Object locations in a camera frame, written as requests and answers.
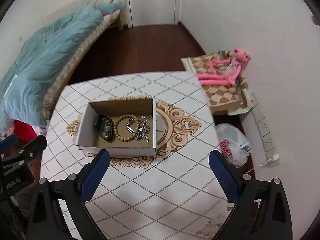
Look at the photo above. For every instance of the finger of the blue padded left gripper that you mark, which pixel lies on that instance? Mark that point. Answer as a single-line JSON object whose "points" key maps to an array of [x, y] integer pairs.
{"points": [[7, 143], [28, 152]]}

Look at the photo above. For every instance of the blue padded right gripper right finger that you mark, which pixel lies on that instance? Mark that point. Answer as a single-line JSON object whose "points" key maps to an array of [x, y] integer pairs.
{"points": [[227, 176]]}

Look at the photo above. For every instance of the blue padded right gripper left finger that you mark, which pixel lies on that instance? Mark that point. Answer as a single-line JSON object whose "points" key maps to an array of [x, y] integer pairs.
{"points": [[92, 174]]}

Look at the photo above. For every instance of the red cloth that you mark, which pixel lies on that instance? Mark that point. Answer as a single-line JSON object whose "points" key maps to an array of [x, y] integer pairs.
{"points": [[24, 131]]}

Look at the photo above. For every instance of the white plastic bag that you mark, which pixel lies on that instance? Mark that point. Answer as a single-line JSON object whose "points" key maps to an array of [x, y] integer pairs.
{"points": [[234, 146]]}

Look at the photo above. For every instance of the white charger plug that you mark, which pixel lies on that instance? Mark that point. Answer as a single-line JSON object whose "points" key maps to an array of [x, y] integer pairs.
{"points": [[275, 157]]}

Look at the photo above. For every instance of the beige checkered mattress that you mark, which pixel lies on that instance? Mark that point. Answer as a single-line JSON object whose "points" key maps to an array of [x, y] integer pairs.
{"points": [[53, 92]]}

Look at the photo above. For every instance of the white diamond pattern tablecloth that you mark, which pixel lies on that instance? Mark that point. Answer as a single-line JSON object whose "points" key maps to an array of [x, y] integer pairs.
{"points": [[171, 195]]}

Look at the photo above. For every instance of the white cardboard box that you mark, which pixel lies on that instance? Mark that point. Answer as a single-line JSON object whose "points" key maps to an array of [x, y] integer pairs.
{"points": [[124, 127]]}

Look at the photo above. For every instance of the teal blue duvet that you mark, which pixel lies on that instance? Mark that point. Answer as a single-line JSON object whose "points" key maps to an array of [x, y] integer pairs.
{"points": [[41, 59]]}

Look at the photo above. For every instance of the brown checkered folded cloth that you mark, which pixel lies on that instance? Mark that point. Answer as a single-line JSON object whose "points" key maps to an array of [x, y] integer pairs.
{"points": [[231, 100]]}

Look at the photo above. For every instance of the pink panther plush toy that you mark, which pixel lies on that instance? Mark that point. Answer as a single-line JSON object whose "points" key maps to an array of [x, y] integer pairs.
{"points": [[226, 69]]}

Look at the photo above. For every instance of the white door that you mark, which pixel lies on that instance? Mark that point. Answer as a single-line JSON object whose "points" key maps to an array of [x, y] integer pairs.
{"points": [[153, 12]]}

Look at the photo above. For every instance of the white wall power strip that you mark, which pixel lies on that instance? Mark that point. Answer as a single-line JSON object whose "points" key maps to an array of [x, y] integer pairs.
{"points": [[264, 132]]}

